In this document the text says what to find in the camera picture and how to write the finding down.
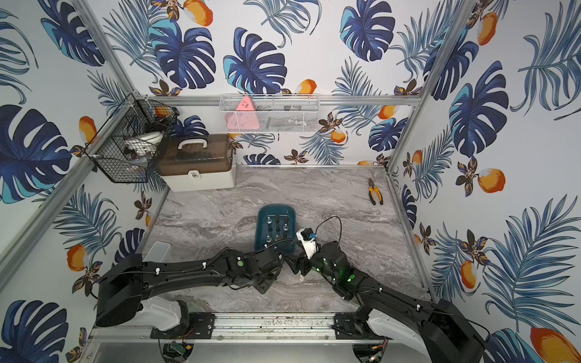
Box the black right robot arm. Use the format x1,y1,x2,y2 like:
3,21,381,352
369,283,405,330
284,241,485,362

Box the black wire basket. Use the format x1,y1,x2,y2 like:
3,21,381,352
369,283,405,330
84,94,179,184

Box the white storage case brown lid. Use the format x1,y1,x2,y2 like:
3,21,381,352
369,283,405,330
154,134,236,192

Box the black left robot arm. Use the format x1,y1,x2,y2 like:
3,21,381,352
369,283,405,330
95,247,284,328

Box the white mesh wall shelf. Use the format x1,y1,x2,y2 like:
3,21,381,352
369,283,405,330
219,94,320,133

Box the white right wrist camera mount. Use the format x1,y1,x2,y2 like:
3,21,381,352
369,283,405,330
296,228,319,260

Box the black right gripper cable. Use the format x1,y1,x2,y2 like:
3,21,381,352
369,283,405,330
314,215,343,246

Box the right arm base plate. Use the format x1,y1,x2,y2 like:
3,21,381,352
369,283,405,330
331,310,392,340

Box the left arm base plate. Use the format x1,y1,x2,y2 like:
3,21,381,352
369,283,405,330
150,312,216,340

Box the aluminium front rail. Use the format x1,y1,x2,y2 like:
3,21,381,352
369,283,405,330
89,313,384,344

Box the pink triangle card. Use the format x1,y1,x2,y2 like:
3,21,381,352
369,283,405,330
225,95,260,132

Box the teal plastic storage box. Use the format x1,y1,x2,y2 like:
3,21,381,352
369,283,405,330
254,204,296,255

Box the orange black pliers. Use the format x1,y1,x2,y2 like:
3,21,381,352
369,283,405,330
368,178,384,206

